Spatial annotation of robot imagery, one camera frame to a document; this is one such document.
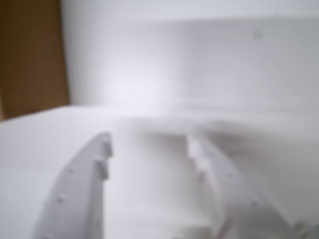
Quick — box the brown cardboard box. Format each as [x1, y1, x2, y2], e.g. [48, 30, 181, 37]
[0, 0, 71, 121]

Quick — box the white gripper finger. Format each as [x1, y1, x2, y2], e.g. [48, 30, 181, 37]
[186, 131, 306, 239]
[31, 131, 113, 239]

